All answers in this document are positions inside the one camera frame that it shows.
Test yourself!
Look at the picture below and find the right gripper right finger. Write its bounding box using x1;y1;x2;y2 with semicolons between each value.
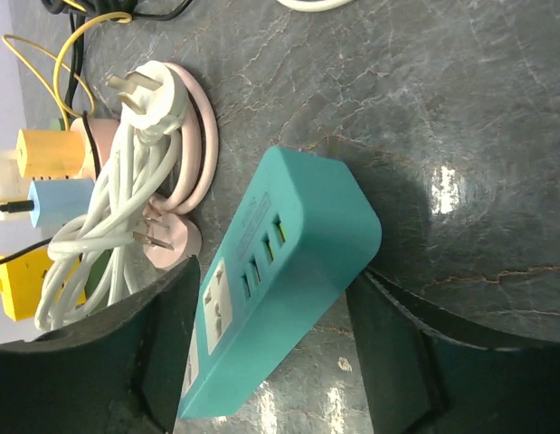
346;270;560;433

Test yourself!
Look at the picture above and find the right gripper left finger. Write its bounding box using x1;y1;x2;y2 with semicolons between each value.
0;258;200;433

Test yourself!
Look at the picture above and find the yellow cube socket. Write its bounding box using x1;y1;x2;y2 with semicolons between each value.
0;246;89;322

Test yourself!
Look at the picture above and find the pink cable with plug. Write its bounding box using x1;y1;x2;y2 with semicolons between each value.
141;61;220;271

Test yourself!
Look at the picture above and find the blue charger plug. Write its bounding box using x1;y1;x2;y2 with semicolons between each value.
28;178;94;228

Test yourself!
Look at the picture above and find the teal power strip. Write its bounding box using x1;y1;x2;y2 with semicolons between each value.
177;146;382;419

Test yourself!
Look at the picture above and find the white cube adapter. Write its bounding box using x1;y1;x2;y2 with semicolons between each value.
0;150;31;203

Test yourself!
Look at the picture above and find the orange charger plug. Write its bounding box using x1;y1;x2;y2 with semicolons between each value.
16;129;85;179

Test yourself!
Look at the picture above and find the pink round socket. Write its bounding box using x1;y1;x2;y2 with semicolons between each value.
71;118;119;181

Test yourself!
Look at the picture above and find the yellow thin cable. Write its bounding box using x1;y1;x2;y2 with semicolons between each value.
1;11;134;119

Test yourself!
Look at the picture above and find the white usb cable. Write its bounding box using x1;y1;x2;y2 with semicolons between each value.
277;0;353;14

